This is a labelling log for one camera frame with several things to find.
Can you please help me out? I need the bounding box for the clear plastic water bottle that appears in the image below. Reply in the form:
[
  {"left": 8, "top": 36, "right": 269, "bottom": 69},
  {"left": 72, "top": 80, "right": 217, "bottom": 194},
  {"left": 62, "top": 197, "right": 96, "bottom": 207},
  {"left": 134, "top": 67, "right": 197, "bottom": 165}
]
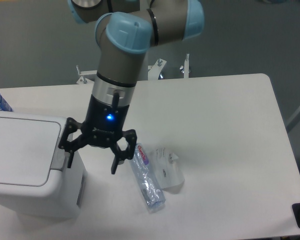
[{"left": 129, "top": 143, "right": 166, "bottom": 213}]

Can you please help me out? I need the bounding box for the white push-button trash can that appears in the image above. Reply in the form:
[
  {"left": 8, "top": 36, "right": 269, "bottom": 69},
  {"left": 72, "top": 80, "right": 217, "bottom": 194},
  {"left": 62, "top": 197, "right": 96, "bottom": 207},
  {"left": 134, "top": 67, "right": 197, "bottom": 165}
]
[{"left": 0, "top": 111, "right": 88, "bottom": 218}]

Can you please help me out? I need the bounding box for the white pedestal base frame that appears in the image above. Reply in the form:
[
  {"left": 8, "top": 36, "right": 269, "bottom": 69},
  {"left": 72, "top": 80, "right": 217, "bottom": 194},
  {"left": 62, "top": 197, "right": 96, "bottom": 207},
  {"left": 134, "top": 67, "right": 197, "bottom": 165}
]
[{"left": 75, "top": 52, "right": 191, "bottom": 85}]

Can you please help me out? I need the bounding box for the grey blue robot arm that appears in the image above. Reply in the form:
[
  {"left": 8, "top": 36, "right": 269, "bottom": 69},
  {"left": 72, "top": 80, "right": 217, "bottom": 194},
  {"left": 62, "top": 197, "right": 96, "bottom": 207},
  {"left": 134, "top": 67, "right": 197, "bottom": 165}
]
[{"left": 58, "top": 0, "right": 205, "bottom": 173}]

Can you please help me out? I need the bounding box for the clear plastic bag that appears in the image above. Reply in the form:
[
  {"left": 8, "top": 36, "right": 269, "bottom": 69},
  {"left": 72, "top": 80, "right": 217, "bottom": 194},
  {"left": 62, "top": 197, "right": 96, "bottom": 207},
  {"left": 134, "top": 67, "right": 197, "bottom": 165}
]
[{"left": 152, "top": 147, "right": 185, "bottom": 189}]

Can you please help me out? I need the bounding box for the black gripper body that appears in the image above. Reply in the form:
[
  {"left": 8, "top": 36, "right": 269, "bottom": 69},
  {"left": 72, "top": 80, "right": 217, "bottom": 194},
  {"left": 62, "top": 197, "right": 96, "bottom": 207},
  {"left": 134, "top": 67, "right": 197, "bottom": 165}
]
[{"left": 80, "top": 93, "right": 129, "bottom": 148}]

